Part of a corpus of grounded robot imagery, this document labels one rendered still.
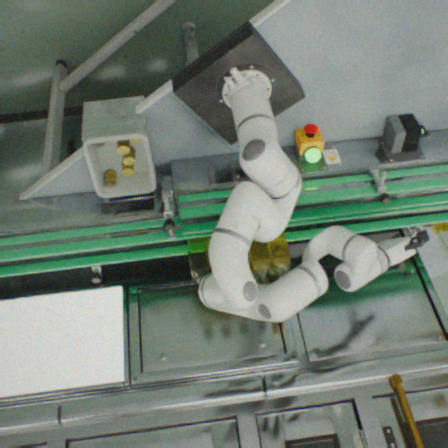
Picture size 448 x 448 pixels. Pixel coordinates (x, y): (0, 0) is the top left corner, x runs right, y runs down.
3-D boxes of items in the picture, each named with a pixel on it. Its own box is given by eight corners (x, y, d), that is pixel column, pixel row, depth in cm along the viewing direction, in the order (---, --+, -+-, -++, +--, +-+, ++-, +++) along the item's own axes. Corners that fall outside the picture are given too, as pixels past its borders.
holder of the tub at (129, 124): (102, 189, 170) (102, 207, 165) (82, 119, 148) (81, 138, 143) (157, 182, 171) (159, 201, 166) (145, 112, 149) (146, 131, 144)
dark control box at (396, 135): (381, 135, 168) (390, 154, 162) (386, 114, 162) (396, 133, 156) (407, 132, 168) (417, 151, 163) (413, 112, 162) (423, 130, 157)
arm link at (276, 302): (294, 235, 121) (257, 240, 134) (219, 283, 111) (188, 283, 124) (323, 300, 123) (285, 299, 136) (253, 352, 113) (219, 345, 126)
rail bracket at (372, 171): (364, 171, 161) (378, 205, 152) (368, 153, 155) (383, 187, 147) (377, 170, 161) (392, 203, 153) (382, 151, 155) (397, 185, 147)
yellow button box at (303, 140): (293, 145, 166) (299, 162, 161) (295, 126, 160) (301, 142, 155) (316, 142, 166) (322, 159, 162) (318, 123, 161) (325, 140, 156)
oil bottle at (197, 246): (185, 229, 170) (192, 287, 156) (184, 218, 165) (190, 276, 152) (203, 227, 170) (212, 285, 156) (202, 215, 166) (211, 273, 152)
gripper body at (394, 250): (365, 275, 147) (390, 258, 153) (394, 272, 138) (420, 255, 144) (355, 249, 147) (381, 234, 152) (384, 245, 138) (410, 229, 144)
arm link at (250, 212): (239, 230, 112) (276, 264, 123) (280, 134, 119) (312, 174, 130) (205, 226, 118) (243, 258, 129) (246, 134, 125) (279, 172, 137)
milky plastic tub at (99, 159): (98, 178, 165) (98, 199, 160) (81, 120, 148) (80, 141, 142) (155, 171, 166) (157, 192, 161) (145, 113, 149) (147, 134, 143)
